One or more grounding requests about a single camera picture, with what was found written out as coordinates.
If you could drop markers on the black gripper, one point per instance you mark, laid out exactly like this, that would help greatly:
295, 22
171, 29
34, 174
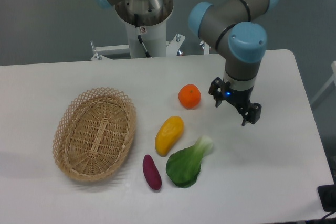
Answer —
222, 91

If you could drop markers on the orange fruit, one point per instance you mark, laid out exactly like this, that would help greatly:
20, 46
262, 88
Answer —
189, 96

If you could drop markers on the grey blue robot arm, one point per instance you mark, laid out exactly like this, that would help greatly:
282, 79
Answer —
227, 28

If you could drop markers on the yellow mango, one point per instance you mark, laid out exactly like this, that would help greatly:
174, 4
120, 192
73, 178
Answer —
169, 133

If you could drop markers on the green bok choy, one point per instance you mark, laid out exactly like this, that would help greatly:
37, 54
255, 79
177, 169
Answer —
184, 166

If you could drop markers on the purple sweet potato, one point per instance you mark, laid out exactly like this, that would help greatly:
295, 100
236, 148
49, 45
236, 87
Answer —
151, 173

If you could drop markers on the black device at table edge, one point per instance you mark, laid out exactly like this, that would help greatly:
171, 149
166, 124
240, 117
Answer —
327, 197

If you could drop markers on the oval wicker basket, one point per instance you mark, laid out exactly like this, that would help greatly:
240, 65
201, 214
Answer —
95, 134

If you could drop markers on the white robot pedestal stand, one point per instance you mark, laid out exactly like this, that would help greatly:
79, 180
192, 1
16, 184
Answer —
143, 42

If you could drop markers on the white frame at right edge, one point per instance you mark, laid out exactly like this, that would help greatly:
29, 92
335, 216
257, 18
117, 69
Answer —
325, 90

